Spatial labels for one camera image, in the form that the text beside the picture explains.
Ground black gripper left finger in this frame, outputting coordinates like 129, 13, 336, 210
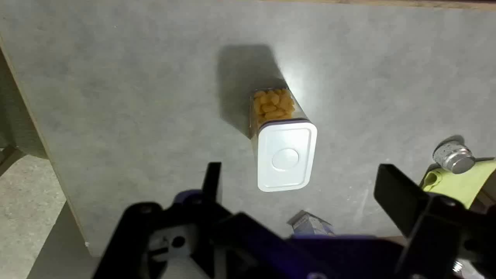
92, 161, 325, 279

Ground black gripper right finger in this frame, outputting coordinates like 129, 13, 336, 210
373, 162, 496, 279

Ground yellow green cloth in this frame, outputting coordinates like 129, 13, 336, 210
421, 158, 496, 210

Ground clear plastic storage container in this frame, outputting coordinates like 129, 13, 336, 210
249, 85, 312, 142

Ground orange puffed snacks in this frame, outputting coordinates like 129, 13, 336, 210
252, 88, 298, 125

